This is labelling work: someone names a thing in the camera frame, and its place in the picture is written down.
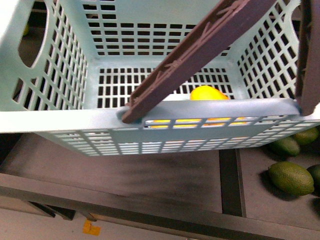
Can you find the brown basket handle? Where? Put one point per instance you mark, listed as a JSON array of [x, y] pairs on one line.
[[224, 24]]

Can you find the black fruit display tray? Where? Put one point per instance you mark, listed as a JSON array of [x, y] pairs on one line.
[[174, 193]]

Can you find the light blue plastic basket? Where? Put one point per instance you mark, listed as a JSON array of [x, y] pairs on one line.
[[123, 77]]

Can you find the green mango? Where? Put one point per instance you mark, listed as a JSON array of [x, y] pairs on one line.
[[314, 170], [286, 147], [306, 137], [291, 178]]

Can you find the yellow lemon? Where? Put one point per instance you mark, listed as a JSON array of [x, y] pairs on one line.
[[200, 93]]

